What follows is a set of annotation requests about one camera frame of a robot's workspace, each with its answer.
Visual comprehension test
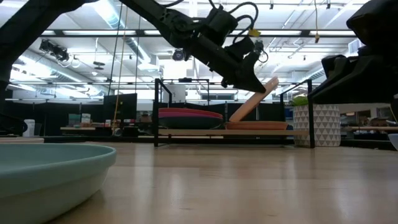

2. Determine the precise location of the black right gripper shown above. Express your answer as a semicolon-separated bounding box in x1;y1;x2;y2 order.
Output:
307;52;398;105

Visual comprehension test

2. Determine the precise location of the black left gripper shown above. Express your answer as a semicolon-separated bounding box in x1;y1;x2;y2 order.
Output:
186;32;267;94

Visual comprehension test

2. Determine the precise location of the wooden spatula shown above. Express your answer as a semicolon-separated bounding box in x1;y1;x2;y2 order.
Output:
229;76;280;123

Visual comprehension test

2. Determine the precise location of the tan orange plate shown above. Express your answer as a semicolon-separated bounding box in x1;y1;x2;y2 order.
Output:
224;121;290;131

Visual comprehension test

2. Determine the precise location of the red plate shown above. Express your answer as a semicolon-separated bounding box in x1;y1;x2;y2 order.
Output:
158;107;224;119

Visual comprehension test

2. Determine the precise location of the pink plate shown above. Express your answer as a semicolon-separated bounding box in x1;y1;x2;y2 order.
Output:
158;111;222;121

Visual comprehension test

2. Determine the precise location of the blue plate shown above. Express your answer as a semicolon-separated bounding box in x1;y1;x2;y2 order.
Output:
387;133;398;151

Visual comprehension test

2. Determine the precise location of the white triangle pattern planter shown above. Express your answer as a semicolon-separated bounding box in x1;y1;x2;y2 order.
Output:
293;104;341;147

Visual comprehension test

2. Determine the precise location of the green plant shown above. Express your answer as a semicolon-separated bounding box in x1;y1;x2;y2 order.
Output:
290;95;309;107

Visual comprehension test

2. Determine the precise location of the dark teal plate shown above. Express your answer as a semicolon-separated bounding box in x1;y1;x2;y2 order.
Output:
158;116;224;130

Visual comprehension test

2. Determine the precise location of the black partition panel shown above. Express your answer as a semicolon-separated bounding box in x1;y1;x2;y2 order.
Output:
103;93;138;123

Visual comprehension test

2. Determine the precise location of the wooden background table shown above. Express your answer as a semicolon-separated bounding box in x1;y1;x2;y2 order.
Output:
60;126;103;138

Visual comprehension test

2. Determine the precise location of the light teal plate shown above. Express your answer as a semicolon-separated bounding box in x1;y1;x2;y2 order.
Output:
0;142;118;224

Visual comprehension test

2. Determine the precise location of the small white container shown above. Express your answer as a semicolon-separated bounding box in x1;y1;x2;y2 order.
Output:
22;119;36;138

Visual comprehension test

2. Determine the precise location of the light grey plate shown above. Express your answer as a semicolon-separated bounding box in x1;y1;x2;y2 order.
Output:
0;137;45;144

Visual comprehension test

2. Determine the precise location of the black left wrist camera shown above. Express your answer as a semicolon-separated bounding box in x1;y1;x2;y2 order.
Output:
223;36;269;63

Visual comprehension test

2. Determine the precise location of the hanging cable yellow plug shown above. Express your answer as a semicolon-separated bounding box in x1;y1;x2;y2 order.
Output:
313;0;322;44

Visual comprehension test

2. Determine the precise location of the black overhead camera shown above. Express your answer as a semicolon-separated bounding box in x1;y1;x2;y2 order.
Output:
172;48;187;62

